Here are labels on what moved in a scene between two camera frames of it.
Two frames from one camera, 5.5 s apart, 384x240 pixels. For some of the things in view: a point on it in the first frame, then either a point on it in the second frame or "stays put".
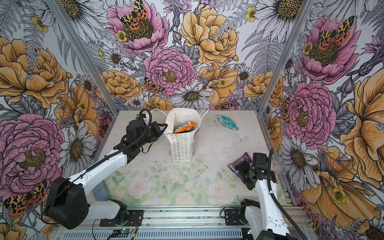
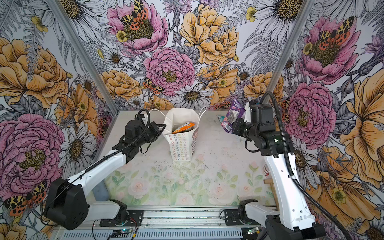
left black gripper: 156,126 stays put
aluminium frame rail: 180,218 stays put
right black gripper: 242,167 -> 238,125
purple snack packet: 245,157 -> 236,111
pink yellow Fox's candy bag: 185,127 stays put
